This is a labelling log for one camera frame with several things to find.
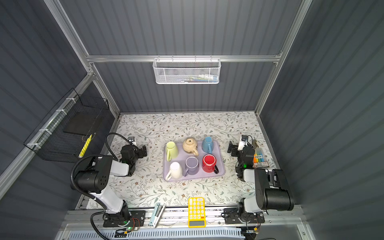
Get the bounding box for pens in white basket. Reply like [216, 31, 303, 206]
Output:
[178, 74, 219, 83]

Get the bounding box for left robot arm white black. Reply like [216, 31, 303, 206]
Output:
[70, 133, 148, 227]

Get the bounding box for purple mug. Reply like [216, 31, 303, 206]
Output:
[184, 157, 199, 177]

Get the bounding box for light green stapler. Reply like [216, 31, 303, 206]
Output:
[149, 203, 166, 228]

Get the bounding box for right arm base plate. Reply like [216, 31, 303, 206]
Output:
[221, 208, 265, 225]

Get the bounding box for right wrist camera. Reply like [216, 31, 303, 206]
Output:
[238, 135, 249, 151]

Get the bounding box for box of coloured markers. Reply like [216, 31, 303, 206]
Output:
[253, 148, 269, 168]

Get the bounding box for beige ceramic teapot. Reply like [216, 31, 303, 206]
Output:
[183, 137, 199, 157]

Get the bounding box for black wire side basket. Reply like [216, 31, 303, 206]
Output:
[24, 91, 114, 163]

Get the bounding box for floral table mat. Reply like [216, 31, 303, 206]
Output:
[109, 112, 278, 208]

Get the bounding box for white cream mug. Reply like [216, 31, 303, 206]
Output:
[166, 162, 183, 181]

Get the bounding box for light green mug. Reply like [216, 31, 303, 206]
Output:
[166, 141, 179, 162]

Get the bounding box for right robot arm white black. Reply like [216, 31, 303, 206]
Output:
[221, 142, 295, 225]

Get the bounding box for white wire wall basket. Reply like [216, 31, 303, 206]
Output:
[153, 59, 222, 85]

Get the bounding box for yellow marker pen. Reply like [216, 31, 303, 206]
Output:
[78, 135, 93, 158]

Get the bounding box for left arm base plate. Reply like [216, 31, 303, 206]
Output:
[103, 211, 146, 228]

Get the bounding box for red mug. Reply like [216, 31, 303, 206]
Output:
[202, 154, 219, 174]

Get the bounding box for lilac plastic tray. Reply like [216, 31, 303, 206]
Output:
[163, 140, 226, 182]

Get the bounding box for yellow calculator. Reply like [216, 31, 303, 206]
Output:
[188, 197, 206, 228]

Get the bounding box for blue floral mug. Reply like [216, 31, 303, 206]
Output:
[202, 137, 214, 154]

